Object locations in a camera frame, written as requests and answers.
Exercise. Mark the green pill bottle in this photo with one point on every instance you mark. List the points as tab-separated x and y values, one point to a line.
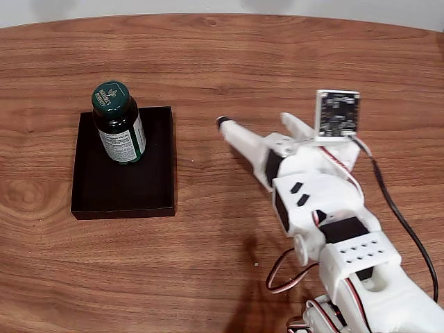
118	132

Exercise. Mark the black open box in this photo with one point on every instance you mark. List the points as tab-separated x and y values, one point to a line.
121	187

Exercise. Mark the circuit board camera on mount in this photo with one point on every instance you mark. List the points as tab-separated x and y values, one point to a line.
338	114

